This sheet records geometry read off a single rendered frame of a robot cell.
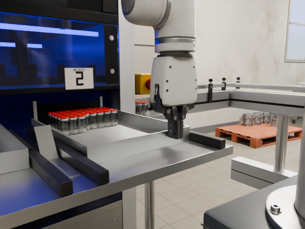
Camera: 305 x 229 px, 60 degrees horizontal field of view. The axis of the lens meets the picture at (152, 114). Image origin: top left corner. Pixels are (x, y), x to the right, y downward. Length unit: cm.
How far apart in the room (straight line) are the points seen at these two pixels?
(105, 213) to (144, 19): 66
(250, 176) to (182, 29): 112
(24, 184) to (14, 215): 8
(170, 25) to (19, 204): 38
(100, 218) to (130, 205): 12
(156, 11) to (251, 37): 467
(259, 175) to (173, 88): 104
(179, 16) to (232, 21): 425
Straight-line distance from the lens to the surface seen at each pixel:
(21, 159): 50
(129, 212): 101
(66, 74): 78
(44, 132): 55
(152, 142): 55
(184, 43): 52
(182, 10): 53
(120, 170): 46
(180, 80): 54
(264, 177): 149
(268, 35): 554
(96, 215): 94
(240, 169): 155
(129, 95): 88
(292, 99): 132
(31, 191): 42
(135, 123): 79
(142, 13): 49
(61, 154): 53
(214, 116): 454
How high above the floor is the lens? 105
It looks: 10 degrees down
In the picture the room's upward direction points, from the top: straight up
